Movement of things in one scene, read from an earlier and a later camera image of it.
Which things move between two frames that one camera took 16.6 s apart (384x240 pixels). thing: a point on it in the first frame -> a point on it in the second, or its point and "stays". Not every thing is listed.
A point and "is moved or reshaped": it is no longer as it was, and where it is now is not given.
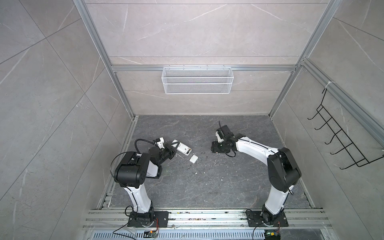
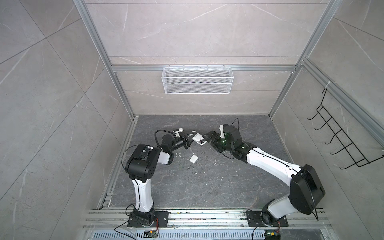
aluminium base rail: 114,219 stays
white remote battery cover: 193,159 stays
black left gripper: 168,147 -> 186,140
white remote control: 181,147 is moved or reshaped
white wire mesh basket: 196,80 stays
